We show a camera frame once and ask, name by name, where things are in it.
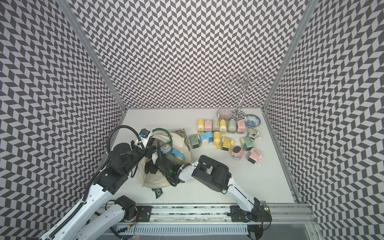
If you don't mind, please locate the cream canvas tote bag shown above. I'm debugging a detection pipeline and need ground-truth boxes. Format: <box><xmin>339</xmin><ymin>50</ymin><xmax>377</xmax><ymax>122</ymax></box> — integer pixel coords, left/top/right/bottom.
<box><xmin>138</xmin><ymin>128</ymin><xmax>193</xmax><ymax>199</ymax></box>

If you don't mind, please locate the pale blue block sharpener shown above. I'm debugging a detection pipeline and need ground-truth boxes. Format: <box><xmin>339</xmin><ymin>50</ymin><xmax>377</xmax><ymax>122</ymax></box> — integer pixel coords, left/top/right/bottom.
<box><xmin>161</xmin><ymin>144</ymin><xmax>172</xmax><ymax>155</ymax></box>

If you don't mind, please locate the blue round pencil sharpener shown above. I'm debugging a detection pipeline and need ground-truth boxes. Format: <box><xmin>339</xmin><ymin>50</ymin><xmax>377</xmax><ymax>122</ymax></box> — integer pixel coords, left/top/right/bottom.
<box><xmin>200</xmin><ymin>132</ymin><xmax>214</xmax><ymax>145</ymax></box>

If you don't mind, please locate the yellow block pencil sharpener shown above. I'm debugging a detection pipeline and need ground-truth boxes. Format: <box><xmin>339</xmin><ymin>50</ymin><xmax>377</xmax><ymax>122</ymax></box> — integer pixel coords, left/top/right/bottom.
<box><xmin>197</xmin><ymin>119</ymin><xmax>205</xmax><ymax>134</ymax></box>

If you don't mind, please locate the pink rounded pencil sharpener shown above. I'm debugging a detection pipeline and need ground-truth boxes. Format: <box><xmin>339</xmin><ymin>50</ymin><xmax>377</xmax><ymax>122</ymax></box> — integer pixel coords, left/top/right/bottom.
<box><xmin>204</xmin><ymin>120</ymin><xmax>213</xmax><ymax>133</ymax></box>

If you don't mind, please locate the small yellow black sharpener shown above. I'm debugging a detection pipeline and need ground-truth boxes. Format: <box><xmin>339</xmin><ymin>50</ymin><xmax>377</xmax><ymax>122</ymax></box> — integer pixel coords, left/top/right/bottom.
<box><xmin>220</xmin><ymin>137</ymin><xmax>235</xmax><ymax>152</ymax></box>

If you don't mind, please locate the white cartoon pencil sharpener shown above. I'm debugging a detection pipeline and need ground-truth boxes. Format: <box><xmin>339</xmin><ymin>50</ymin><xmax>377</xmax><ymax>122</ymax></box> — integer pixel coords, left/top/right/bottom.
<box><xmin>212</xmin><ymin>118</ymin><xmax>220</xmax><ymax>132</ymax></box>

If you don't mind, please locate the yellow round pencil sharpener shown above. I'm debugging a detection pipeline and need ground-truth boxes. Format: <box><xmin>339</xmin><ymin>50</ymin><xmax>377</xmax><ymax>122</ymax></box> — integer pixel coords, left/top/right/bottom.
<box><xmin>219</xmin><ymin>119</ymin><xmax>227</xmax><ymax>134</ymax></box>

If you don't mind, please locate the pink robot shaped sharpener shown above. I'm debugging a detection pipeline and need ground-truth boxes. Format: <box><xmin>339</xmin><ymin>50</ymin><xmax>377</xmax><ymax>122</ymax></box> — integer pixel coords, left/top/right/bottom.
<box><xmin>231</xmin><ymin>146</ymin><xmax>244</xmax><ymax>161</ymax></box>

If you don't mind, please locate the mint green pencil sharpener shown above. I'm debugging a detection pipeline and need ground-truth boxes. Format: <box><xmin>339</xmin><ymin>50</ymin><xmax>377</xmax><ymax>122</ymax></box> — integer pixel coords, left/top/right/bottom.
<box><xmin>227</xmin><ymin>119</ymin><xmax>237</xmax><ymax>134</ymax></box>

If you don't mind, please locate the green block pencil sharpener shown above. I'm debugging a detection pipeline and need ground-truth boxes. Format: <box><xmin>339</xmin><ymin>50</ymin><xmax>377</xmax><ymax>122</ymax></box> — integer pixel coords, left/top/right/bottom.
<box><xmin>240</xmin><ymin>137</ymin><xmax>255</xmax><ymax>151</ymax></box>

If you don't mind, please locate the pink block pencil sharpener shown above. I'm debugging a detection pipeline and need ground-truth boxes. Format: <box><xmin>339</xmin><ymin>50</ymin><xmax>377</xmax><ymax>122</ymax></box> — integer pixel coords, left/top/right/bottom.
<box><xmin>236</xmin><ymin>120</ymin><xmax>247</xmax><ymax>134</ymax></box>

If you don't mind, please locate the small pink sharpener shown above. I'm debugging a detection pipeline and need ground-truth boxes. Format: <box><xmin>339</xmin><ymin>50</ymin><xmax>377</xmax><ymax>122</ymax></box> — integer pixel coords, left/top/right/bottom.
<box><xmin>247</xmin><ymin>148</ymin><xmax>263</xmax><ymax>165</ymax></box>

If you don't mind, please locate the white grey pencil sharpener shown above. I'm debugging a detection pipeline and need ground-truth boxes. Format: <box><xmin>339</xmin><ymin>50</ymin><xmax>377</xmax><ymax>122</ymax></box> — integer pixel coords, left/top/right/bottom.
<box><xmin>247</xmin><ymin>129</ymin><xmax>262</xmax><ymax>141</ymax></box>

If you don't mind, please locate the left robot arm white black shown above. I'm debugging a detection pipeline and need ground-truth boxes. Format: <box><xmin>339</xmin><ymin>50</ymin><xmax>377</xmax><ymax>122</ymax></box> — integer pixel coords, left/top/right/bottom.
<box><xmin>40</xmin><ymin>141</ymin><xmax>146</xmax><ymax>240</ymax></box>

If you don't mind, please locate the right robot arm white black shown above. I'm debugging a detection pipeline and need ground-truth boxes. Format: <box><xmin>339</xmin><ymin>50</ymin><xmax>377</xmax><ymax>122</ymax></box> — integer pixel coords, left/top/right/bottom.
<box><xmin>145</xmin><ymin>155</ymin><xmax>272</xmax><ymax>225</ymax></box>

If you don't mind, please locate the pink ribbed bowl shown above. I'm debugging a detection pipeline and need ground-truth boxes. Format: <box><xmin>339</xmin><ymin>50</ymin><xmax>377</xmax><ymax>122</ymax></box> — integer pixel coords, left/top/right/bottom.
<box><xmin>217</xmin><ymin>109</ymin><xmax>232</xmax><ymax>121</ymax></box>

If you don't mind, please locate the blue white patterned bowl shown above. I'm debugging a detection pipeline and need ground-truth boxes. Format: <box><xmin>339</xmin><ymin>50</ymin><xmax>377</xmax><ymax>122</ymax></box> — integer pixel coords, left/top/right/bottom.
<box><xmin>245</xmin><ymin>114</ymin><xmax>261</xmax><ymax>129</ymax></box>

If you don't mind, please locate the silver jewelry tree stand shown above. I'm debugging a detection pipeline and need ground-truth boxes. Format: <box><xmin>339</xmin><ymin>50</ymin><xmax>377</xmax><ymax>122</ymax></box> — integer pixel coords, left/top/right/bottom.
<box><xmin>228</xmin><ymin>71</ymin><xmax>266</xmax><ymax>121</ymax></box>

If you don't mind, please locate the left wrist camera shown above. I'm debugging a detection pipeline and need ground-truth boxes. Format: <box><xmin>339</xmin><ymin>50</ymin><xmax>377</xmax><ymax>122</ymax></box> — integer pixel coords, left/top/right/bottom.
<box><xmin>139</xmin><ymin>129</ymin><xmax>151</xmax><ymax>147</ymax></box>

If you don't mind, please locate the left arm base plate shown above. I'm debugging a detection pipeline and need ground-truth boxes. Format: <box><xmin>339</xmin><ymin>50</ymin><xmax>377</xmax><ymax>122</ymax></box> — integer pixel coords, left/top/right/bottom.
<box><xmin>135</xmin><ymin>205</ymin><xmax>153</xmax><ymax>223</ymax></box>

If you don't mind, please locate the aluminium mounting rail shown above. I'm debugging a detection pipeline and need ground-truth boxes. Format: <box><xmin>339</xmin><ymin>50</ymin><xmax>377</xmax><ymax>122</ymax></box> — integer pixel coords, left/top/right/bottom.
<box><xmin>86</xmin><ymin>203</ymin><xmax>319</xmax><ymax>226</ymax></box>

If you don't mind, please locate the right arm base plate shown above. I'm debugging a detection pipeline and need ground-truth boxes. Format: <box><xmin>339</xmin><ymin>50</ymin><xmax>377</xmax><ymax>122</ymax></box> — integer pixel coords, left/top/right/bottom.
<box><xmin>227</xmin><ymin>206</ymin><xmax>272</xmax><ymax>223</ymax></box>

